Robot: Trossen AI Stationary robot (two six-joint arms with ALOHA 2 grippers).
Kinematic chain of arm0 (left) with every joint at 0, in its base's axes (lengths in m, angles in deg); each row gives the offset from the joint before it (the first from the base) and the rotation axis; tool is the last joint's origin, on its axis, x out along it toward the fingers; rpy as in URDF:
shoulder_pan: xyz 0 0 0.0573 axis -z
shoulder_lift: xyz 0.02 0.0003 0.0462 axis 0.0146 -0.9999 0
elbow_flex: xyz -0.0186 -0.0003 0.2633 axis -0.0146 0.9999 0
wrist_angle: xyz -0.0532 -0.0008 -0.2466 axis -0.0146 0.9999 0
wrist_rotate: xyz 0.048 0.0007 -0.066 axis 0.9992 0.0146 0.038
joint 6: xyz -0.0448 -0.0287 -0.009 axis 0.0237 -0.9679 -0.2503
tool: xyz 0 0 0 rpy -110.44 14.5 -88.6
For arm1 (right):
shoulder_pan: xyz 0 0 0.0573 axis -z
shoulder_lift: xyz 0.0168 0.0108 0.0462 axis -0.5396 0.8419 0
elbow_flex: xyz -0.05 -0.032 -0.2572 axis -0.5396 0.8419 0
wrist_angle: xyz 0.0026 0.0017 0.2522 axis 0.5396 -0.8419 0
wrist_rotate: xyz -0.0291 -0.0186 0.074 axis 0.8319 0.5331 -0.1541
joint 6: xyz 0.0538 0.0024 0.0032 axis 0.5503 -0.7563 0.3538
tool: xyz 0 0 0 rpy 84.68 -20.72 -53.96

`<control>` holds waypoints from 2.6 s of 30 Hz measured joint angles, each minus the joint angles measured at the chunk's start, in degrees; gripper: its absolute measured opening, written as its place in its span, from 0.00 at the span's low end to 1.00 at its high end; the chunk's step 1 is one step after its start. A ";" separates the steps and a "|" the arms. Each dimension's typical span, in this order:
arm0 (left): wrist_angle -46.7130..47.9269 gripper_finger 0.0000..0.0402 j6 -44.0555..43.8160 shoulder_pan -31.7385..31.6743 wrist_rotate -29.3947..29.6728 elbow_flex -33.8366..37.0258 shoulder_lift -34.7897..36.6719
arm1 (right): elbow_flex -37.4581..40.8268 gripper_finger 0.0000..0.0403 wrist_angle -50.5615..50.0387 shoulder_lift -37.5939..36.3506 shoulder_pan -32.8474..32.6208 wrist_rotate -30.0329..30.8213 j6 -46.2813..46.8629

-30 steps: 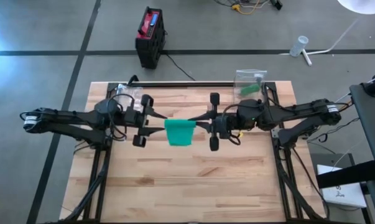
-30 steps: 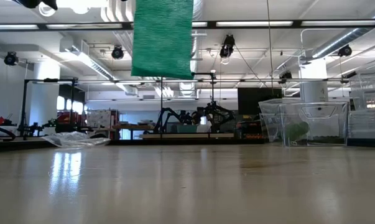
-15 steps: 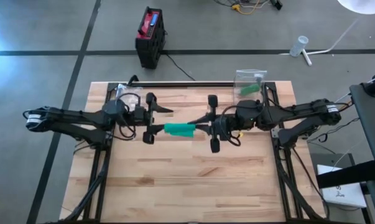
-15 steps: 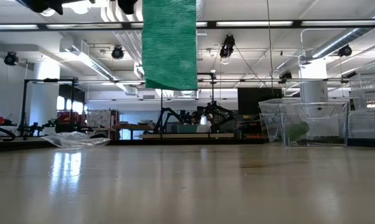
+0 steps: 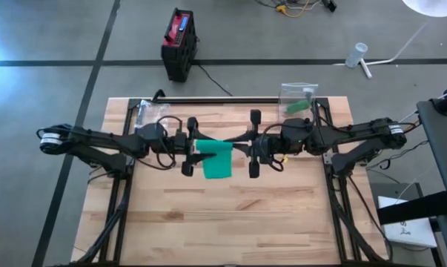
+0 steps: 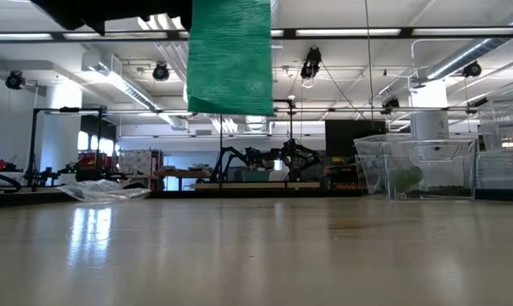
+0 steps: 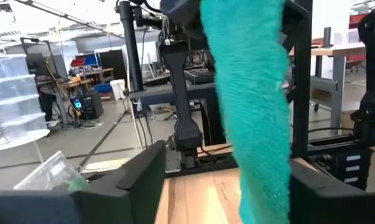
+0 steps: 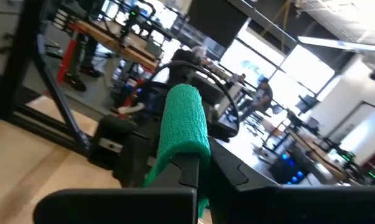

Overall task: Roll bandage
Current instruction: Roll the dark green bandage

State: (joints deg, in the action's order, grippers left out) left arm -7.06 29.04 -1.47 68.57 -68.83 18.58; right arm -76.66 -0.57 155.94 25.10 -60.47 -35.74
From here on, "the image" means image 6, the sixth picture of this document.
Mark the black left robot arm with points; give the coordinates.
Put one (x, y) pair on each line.
(60, 8)

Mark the white patterned box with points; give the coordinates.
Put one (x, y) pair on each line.
(137, 161)

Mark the red tool cart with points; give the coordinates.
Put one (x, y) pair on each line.
(90, 160)

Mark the wooden station table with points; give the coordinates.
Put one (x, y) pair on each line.
(230, 185)

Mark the teal box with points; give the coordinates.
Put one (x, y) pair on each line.
(256, 176)

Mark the person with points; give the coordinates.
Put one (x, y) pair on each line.
(275, 170)

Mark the clear plastic bin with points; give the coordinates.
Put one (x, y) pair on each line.
(366, 161)

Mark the clear plastic zip bag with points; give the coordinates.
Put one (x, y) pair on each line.
(443, 170)

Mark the stack of clear boxes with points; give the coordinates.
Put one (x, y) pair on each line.
(503, 166)

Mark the black ceiling-hung camera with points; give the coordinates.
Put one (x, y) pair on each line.
(15, 80)
(311, 63)
(161, 71)
(390, 103)
(472, 69)

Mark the white ceiling duct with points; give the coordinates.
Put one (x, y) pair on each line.
(111, 76)

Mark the black station frame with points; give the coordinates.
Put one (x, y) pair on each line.
(69, 109)
(291, 123)

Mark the black table frame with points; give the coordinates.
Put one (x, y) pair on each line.
(239, 194)

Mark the black wall screen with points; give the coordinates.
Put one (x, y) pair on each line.
(345, 138)

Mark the black overhead rail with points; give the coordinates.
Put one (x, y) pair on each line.
(407, 32)

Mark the silver ventilation duct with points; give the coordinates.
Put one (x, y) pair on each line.
(464, 53)

